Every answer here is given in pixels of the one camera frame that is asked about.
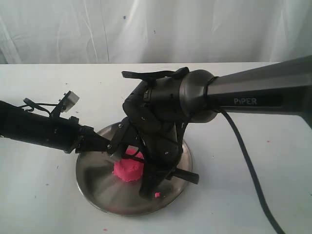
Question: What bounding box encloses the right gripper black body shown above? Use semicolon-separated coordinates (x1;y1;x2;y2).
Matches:
122;81;183;176

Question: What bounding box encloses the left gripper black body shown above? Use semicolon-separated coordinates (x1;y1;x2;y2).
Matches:
24;111;83;154

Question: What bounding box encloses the pink dough lump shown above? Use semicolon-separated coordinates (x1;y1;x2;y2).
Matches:
112;159;144;182

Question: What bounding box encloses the black knife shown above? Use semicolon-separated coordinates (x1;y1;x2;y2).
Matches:
125;155;199;184

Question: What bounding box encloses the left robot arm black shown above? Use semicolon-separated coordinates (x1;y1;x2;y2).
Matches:
0;101;110;154

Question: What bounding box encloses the round stainless steel plate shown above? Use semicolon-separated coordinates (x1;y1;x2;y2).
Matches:
76;123;193;216

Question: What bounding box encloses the white backdrop curtain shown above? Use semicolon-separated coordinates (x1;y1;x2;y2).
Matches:
0;0;312;64

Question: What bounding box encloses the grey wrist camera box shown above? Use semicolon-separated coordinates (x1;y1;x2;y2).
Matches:
59;91;79;113

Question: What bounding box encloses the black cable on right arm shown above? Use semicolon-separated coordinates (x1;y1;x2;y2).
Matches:
175;78;286;234

